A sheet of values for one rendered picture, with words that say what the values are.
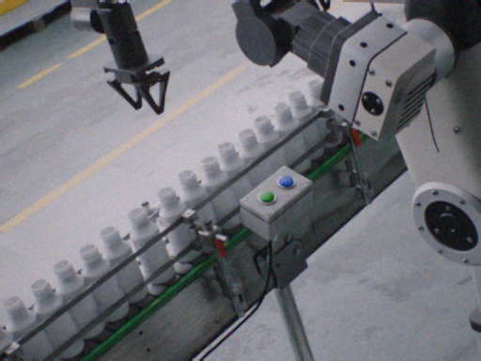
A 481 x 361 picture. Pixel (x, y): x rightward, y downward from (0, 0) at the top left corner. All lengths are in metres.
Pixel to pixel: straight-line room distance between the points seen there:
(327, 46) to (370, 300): 2.19
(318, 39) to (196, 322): 0.90
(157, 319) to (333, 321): 1.48
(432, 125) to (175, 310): 0.77
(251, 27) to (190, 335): 0.87
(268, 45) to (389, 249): 2.36
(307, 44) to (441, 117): 0.24
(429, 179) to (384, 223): 2.26
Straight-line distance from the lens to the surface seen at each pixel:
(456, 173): 1.42
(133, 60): 1.59
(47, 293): 1.75
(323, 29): 1.23
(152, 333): 1.89
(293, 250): 2.11
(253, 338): 3.33
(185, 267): 1.94
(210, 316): 1.98
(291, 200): 1.85
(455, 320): 3.18
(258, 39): 1.27
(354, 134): 2.10
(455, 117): 1.35
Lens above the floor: 2.02
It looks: 28 degrees down
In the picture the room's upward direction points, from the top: 19 degrees counter-clockwise
